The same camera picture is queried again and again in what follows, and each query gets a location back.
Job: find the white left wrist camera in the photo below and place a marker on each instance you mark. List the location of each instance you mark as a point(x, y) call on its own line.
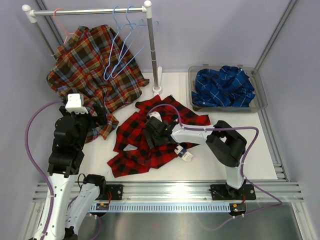
point(75, 104)

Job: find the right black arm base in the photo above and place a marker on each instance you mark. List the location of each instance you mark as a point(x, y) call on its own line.
point(223, 192)

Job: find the blue plaid shirt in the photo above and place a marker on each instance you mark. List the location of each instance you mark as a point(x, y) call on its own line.
point(229, 86)

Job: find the brown plaid shirt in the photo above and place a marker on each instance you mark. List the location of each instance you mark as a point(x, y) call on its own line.
point(96, 63)

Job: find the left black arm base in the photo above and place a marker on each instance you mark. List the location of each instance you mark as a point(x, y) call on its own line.
point(111, 192)

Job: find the pink wire hanger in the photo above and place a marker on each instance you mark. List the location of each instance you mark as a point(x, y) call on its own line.
point(67, 34)

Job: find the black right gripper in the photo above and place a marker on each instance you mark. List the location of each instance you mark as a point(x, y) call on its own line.
point(149, 134)

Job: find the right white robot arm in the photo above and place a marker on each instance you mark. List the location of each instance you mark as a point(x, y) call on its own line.
point(226, 144)

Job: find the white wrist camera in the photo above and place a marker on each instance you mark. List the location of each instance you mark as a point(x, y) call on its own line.
point(75, 104)
point(156, 115)

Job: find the clear grey plastic bin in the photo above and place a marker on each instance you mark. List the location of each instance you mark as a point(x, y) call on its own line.
point(258, 103)

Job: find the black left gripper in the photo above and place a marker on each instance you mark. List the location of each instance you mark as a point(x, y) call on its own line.
point(99, 120)

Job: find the silver white clothes rack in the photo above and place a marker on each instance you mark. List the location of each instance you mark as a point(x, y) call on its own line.
point(146, 8)

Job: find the red black checked shirt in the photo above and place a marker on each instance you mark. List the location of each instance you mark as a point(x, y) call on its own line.
point(136, 151)

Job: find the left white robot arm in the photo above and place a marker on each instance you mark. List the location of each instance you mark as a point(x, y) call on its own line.
point(61, 219)

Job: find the white slotted cable duct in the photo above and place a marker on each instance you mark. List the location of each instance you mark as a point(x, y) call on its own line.
point(118, 207)

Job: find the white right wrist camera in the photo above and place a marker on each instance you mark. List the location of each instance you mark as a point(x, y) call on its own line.
point(156, 115)

